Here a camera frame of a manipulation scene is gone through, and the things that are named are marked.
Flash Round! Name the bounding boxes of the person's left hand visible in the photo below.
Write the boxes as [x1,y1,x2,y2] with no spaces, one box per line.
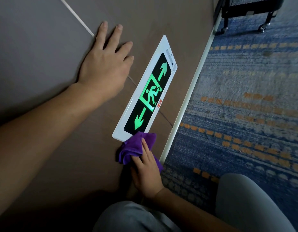
[76,21,135,107]

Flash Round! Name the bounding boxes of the person's right hand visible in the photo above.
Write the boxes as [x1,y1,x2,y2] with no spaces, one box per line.
[130,137,165,200]

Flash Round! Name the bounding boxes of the purple microfibre cloth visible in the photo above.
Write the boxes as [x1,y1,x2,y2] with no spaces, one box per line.
[116,131,163,172]

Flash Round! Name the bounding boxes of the white green emergency exit sign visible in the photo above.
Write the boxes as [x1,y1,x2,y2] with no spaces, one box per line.
[112,34,178,142]

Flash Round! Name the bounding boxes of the person's left forearm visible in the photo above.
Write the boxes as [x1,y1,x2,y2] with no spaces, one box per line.
[0,83,101,220]

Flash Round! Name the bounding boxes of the person's right forearm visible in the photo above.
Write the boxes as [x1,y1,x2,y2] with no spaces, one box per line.
[151,188,239,232]

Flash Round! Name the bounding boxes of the white baseboard strip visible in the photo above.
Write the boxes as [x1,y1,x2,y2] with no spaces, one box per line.
[159,14,222,165]

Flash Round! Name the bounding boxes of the grey trousers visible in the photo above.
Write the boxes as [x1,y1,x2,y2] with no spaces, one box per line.
[93,173,297,232]

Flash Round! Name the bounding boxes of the black mesh utility cart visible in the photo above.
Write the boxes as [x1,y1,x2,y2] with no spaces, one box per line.
[213,0,286,35]

